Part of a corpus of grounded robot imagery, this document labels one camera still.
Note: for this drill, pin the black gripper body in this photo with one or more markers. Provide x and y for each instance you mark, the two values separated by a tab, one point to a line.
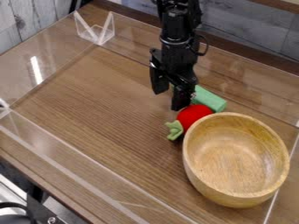
176	58

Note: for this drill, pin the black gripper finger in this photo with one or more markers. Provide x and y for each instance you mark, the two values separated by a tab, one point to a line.
159	80
181	97

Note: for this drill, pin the green rectangular block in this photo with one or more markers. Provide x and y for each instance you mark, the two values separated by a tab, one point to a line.
204	97

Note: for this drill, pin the red plush fruit green leaves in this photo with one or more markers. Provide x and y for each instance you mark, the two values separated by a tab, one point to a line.
185	118

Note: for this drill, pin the wooden bowl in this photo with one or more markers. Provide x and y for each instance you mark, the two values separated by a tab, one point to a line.
235	159

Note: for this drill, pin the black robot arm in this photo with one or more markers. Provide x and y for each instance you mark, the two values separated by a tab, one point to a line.
180	19

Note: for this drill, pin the clear acrylic enclosure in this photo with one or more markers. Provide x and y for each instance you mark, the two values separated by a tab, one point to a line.
83	132

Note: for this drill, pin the black metal bracket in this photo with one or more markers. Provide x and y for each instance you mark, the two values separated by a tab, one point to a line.
42	215

